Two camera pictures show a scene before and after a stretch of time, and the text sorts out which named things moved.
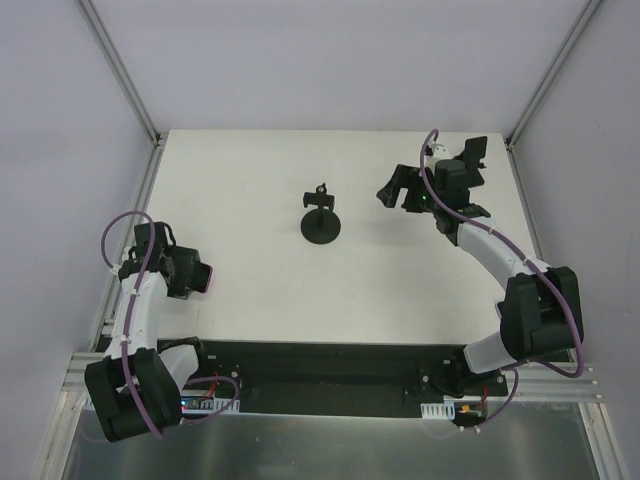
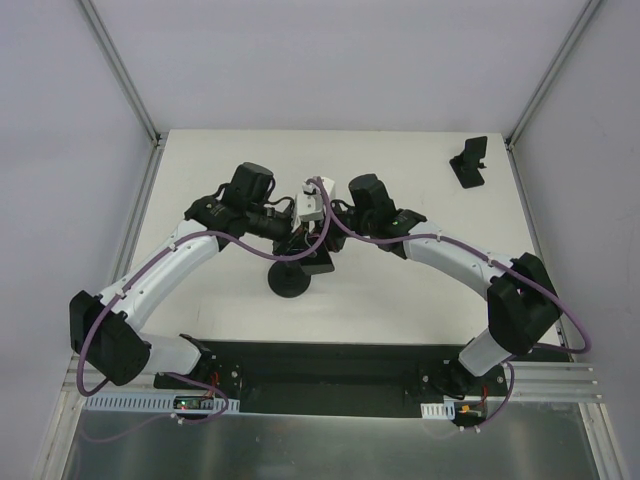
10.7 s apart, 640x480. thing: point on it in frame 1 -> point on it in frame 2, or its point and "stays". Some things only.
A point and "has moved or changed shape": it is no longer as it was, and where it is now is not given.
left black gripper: [150, 235] -> [288, 242]
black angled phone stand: [474, 151] stays
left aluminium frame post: [92, 17] stays
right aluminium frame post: [552, 72] stays
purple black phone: [200, 277] -> [317, 262]
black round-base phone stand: [320, 225] has moved or changed shape
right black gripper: [410, 187] -> [335, 239]
